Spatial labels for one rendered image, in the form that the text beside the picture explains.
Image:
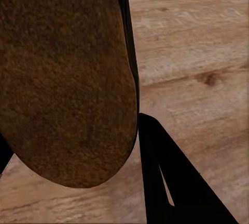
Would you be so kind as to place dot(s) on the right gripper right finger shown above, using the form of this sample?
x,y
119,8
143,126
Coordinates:
x,y
194,200

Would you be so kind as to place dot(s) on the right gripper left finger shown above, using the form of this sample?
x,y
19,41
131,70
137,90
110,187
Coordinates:
x,y
6,154

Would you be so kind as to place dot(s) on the sandal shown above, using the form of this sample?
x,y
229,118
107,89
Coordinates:
x,y
69,87

